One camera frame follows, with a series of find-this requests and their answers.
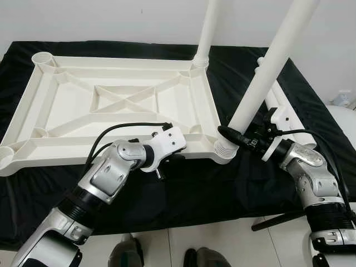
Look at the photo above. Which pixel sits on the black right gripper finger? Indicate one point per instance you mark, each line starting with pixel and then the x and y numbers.
pixel 232 136

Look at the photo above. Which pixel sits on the white plastic table top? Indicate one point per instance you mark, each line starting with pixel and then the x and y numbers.
pixel 72 100

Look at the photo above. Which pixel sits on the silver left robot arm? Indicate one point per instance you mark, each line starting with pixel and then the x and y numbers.
pixel 105 172

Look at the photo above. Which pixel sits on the black table cloth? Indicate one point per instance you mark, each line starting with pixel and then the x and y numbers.
pixel 194 189

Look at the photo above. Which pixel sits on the black metal table bar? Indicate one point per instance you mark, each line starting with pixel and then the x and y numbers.
pixel 278 220

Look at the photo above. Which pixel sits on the grey robot right leg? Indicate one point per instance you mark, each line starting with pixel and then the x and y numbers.
pixel 208 258

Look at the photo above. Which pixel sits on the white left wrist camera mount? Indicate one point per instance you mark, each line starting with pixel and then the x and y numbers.
pixel 169 142

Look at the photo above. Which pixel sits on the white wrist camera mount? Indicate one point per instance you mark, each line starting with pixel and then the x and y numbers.
pixel 286 119
pixel 169 142

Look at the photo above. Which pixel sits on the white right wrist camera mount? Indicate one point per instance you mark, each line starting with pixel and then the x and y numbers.
pixel 286 119

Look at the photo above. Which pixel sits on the white wall socket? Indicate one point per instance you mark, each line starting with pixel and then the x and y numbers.
pixel 345 99

